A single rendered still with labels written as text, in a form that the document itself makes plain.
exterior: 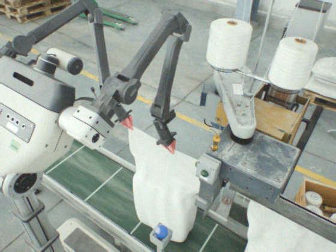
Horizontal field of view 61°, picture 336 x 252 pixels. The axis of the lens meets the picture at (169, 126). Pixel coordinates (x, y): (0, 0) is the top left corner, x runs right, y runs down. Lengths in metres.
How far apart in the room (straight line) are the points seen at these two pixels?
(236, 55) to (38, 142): 0.79
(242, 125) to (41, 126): 0.71
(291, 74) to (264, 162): 0.33
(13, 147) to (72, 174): 1.21
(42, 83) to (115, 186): 1.27
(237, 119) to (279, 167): 0.23
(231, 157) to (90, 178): 1.41
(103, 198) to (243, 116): 1.31
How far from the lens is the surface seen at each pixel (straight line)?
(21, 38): 1.43
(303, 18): 1.28
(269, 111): 1.35
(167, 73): 1.26
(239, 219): 1.91
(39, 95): 1.09
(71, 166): 2.38
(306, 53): 1.09
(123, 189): 2.16
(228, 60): 1.17
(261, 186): 1.06
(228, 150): 1.10
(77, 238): 2.14
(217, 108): 1.44
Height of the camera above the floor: 2.08
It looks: 40 degrees down
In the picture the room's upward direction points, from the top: 3 degrees clockwise
